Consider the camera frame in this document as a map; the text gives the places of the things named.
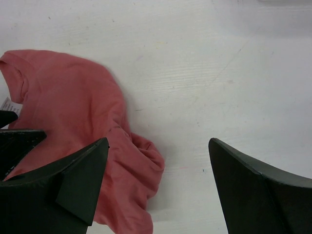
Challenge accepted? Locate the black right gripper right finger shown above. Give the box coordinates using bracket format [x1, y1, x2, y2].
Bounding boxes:
[208, 138, 312, 234]

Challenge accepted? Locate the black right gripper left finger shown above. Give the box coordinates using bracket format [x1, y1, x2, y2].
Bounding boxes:
[0, 138, 109, 234]

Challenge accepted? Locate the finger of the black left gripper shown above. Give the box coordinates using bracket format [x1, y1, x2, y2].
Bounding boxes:
[0, 129, 46, 180]
[0, 110, 18, 128]

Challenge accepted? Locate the salmon pink t shirt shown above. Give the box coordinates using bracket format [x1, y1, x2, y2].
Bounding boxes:
[0, 50, 165, 234]

